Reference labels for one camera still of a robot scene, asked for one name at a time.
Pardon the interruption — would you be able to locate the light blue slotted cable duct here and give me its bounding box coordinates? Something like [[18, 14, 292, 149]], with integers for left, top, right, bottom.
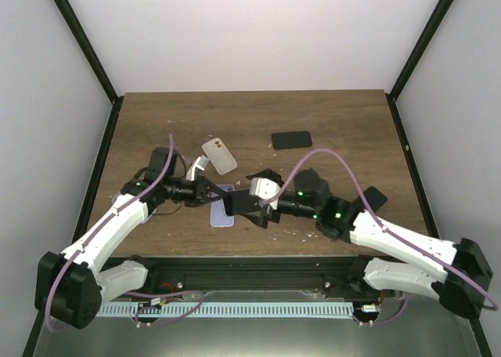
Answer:
[[97, 302, 354, 319]]

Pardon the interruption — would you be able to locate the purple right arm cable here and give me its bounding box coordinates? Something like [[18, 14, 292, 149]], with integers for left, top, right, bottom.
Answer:
[[261, 148, 499, 310]]

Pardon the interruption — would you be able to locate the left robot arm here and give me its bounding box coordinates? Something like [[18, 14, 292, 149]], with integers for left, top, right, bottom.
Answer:
[[35, 147, 223, 332]]

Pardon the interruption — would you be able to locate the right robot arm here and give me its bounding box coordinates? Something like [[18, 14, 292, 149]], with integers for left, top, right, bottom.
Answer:
[[249, 169, 492, 319]]

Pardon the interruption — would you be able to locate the black frame post left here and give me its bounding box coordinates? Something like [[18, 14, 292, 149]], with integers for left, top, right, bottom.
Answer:
[[41, 0, 120, 104]]

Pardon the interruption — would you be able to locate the black phone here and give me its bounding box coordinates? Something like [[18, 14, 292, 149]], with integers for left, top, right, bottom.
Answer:
[[271, 131, 312, 150], [352, 186, 387, 213]]

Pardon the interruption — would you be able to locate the black frame post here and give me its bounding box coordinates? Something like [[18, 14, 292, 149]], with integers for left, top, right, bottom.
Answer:
[[389, 0, 467, 99], [41, 0, 120, 104]]

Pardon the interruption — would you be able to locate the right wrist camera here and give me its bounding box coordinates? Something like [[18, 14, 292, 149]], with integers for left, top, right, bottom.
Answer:
[[249, 178, 281, 200]]

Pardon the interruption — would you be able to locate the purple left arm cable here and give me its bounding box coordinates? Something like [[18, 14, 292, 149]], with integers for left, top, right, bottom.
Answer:
[[43, 132, 185, 332]]

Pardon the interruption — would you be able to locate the white-edged black smartphone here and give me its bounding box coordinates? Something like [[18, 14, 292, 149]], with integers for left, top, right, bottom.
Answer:
[[223, 189, 261, 216]]

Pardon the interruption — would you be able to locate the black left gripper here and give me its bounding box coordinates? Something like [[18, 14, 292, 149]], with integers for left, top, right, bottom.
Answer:
[[164, 175, 227, 207]]

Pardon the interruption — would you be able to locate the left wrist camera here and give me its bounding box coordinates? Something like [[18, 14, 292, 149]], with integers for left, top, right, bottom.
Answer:
[[186, 155, 210, 182]]

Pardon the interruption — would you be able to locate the beige phone case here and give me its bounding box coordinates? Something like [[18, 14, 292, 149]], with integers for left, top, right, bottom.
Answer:
[[202, 138, 238, 175]]

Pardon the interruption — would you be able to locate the black frame post right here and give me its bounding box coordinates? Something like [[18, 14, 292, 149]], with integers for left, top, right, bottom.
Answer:
[[389, 0, 467, 99]]

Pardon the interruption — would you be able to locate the lavender phone case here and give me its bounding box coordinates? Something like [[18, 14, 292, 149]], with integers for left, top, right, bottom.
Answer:
[[210, 199, 234, 228]]

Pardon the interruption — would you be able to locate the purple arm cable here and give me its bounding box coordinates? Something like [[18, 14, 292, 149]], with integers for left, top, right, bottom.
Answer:
[[43, 132, 185, 332], [261, 148, 499, 310]]

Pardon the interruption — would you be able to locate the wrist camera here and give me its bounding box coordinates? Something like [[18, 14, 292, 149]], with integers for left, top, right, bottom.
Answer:
[[249, 178, 281, 200], [186, 155, 210, 182]]

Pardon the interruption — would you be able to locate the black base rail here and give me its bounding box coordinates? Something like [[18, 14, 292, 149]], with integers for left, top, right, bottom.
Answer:
[[134, 256, 379, 298]]

